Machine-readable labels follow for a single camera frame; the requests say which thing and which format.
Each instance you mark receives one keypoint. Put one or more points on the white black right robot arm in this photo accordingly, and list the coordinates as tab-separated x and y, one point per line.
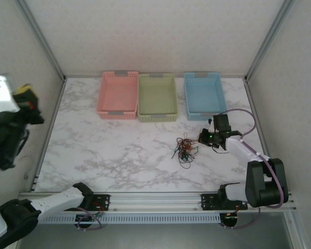
238	149

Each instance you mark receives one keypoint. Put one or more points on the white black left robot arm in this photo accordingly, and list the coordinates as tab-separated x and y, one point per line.
59	198

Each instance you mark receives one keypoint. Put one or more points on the blue plastic basket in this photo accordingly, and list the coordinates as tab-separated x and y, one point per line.
204	96

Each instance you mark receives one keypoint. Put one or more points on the green plastic basket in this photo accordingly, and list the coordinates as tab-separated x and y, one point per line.
158	98

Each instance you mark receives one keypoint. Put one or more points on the small circuit board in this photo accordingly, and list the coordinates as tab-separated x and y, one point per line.
229	216
85	217

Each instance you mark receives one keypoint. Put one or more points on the pink plastic basket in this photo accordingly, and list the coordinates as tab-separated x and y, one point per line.
130	90

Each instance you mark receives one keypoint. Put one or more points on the aluminium table side rail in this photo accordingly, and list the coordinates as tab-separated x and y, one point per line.
254	103
48	135

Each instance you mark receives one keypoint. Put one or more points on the aluminium frame post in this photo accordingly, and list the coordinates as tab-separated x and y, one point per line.
42	41
268	39

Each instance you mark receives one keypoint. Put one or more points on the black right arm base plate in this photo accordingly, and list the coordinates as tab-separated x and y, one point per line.
208	201

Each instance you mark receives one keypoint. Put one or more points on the aluminium mounting rail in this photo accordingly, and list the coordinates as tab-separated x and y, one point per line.
155	201

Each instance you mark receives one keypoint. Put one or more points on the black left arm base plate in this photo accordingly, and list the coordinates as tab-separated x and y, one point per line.
102	199

